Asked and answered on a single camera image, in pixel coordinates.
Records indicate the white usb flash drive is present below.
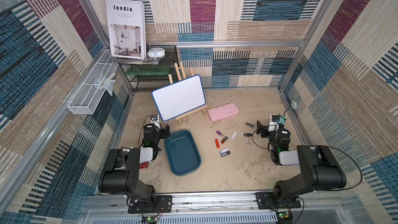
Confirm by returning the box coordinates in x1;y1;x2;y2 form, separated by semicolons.
231;131;237;139

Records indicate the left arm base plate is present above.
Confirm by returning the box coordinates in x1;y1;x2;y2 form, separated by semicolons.
126;195;173;214

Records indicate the white board blue frame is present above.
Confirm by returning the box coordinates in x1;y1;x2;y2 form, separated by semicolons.
151;75;206;121

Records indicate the aluminium front rail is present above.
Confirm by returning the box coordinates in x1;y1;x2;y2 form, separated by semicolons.
78;190;354;224

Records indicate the lilac white usb drive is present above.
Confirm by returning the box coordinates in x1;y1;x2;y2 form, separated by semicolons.
219;148;229;154

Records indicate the teal plastic storage box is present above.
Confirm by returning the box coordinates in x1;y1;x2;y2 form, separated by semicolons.
164;130;202;176

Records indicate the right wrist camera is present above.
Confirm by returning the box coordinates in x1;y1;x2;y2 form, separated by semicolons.
268;114;280;131

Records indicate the dark red swivel usb drive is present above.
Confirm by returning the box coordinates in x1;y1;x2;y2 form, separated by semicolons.
221;136;228;144

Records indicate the white round device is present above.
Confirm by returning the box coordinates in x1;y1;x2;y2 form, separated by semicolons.
147;47;165;58

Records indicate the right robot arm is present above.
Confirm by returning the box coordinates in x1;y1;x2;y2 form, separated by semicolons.
256;121;347;211

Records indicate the wooden easel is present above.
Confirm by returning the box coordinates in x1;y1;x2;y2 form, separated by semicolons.
166;62;207;125

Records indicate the white wire basket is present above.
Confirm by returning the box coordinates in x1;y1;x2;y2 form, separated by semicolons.
67;63;117;115

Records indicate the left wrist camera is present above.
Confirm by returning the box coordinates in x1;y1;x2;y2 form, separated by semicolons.
150;114;161;129

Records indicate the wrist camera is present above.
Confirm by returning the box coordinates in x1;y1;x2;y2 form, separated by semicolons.
150;114;161;129
268;114;280;131

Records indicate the Inedia magazine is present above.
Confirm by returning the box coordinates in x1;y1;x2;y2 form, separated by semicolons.
105;0;147;60

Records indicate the red usb flash drive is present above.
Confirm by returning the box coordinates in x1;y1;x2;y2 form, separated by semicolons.
215;139;220;148

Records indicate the black silver swivel usb drive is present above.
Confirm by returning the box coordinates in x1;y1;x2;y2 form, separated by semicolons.
220;150;230;157

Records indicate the white wall plug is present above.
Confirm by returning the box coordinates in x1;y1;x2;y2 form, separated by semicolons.
290;101;297;110

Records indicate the pink pencil case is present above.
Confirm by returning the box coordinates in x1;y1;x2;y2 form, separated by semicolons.
208;103;240;122

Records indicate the red leather wallet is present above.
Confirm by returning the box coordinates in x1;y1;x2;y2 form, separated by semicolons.
140;161;149;169

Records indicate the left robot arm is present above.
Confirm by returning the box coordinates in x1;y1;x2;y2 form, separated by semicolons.
98;123;172;216

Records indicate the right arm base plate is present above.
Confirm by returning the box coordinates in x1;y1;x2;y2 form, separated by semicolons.
255;191;302;211

